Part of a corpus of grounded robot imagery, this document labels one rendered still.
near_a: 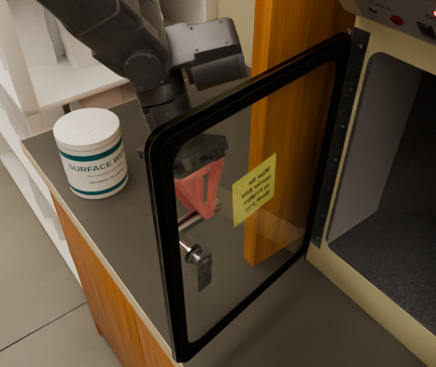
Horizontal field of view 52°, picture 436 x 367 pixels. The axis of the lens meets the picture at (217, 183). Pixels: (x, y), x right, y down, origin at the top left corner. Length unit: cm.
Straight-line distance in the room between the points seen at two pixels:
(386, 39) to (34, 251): 191
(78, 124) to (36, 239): 138
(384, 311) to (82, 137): 62
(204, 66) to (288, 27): 14
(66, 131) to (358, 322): 64
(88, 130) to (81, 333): 114
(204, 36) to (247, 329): 48
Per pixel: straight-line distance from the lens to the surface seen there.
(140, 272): 85
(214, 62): 49
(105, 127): 94
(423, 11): 45
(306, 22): 61
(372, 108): 65
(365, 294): 80
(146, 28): 42
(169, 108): 50
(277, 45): 58
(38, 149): 117
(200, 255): 52
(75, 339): 192
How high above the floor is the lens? 161
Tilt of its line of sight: 42 degrees down
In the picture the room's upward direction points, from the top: straight up
